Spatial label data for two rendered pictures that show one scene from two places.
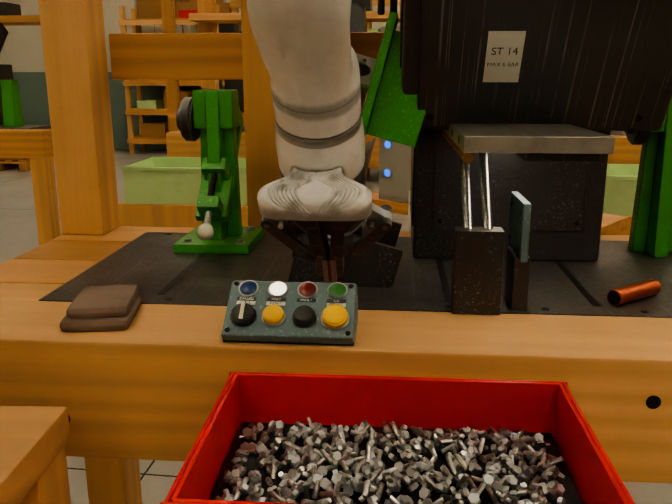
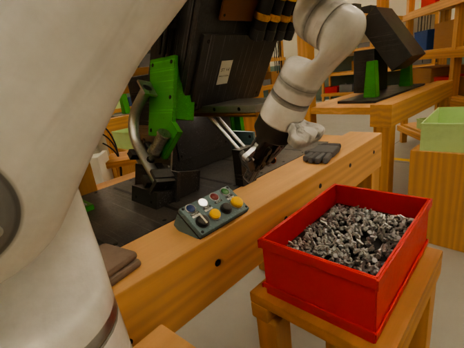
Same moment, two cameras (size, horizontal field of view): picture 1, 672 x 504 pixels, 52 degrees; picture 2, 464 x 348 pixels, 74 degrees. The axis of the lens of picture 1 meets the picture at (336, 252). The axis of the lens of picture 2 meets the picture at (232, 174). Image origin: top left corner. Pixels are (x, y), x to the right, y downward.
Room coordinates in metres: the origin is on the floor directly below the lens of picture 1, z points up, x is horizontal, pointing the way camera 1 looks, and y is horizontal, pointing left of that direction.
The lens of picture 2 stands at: (0.31, 0.50, 1.21)
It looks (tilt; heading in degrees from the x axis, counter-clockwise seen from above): 18 degrees down; 311
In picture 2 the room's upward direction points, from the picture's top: 7 degrees counter-clockwise
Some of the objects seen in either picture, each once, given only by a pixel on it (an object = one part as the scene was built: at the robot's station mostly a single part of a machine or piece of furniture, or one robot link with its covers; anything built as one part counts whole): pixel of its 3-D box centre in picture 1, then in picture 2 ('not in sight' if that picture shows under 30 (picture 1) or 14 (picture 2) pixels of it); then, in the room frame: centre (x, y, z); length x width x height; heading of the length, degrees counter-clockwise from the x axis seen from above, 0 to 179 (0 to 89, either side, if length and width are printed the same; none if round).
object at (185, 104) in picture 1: (187, 119); not in sight; (1.21, 0.26, 1.12); 0.07 x 0.03 x 0.08; 175
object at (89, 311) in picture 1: (102, 306); (105, 264); (0.81, 0.29, 0.91); 0.10 x 0.08 x 0.03; 6
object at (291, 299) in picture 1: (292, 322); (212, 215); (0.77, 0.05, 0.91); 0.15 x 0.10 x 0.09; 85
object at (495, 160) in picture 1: (501, 150); (184, 119); (1.18, -0.28, 1.07); 0.30 x 0.18 x 0.34; 85
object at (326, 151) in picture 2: not in sight; (320, 152); (0.74, -0.49, 0.91); 0.20 x 0.11 x 0.03; 95
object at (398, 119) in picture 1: (395, 92); (171, 96); (0.99, -0.08, 1.17); 0.13 x 0.12 x 0.20; 85
